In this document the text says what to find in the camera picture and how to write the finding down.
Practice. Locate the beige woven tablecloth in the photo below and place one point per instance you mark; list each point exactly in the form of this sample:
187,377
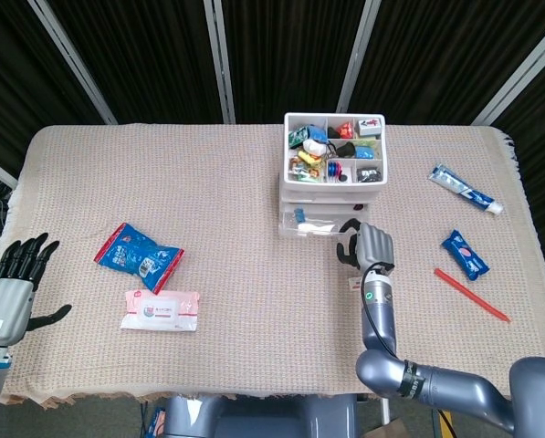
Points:
254,283

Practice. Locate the green card pack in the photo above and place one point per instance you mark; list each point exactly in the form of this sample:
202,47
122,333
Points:
298,136

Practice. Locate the green blue patterned packet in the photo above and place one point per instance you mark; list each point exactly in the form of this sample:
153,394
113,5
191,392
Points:
366,151

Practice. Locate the white teal tile box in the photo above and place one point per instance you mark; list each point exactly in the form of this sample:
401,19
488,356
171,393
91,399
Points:
369,126

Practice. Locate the grey robot torso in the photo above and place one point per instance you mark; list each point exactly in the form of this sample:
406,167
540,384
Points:
254,420

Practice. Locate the orange red wrapper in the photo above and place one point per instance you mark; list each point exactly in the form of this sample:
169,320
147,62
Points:
345,130

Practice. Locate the white metal frame post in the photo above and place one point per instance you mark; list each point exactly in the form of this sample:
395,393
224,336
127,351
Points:
219,59
518,73
71,59
359,50

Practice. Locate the orange red plastic stick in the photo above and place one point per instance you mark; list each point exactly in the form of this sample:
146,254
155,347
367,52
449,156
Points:
473,295

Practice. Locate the white crumpled ball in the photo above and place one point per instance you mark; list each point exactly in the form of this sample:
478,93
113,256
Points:
315,147

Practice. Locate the blue small pouch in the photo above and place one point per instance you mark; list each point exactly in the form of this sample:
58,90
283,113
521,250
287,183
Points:
317,132

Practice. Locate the white plastic drawer organizer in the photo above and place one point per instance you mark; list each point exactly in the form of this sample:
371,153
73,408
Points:
333,183

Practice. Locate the coloured round magnets stack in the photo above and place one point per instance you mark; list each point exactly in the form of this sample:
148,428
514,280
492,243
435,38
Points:
334,169

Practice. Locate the clear drawer with red sticker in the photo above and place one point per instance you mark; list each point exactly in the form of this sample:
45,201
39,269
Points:
286,229

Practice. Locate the blue binder clip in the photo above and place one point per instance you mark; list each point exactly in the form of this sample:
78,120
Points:
299,214

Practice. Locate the yellow packet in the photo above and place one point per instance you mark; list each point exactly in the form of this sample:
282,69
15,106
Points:
309,158

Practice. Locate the blue red snack bag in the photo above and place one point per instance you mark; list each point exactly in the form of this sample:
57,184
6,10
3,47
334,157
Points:
135,255

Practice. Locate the blue white toothpaste tube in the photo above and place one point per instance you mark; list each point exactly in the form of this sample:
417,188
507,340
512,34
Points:
459,187

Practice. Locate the shiny candy wrapper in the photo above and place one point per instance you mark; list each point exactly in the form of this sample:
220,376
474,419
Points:
305,171

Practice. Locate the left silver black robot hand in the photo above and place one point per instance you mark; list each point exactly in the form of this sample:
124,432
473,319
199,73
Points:
5,308

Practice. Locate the pink wet wipes pack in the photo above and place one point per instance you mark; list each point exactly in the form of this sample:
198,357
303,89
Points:
158,312

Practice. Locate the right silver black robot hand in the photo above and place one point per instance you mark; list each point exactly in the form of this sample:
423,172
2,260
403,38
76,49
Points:
376,246

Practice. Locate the small white box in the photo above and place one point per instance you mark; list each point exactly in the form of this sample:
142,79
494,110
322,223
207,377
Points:
354,284

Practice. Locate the blue cookie pack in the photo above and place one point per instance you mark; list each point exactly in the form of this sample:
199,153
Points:
466,255

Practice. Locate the black white small bundle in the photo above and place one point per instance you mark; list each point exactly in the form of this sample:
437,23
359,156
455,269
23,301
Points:
370,174

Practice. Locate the large black binder clip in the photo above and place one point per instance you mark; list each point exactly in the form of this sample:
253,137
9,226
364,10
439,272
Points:
347,149

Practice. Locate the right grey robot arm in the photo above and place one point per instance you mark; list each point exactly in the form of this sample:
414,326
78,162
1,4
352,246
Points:
379,315

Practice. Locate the white table leg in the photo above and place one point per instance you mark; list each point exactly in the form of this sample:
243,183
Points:
384,408

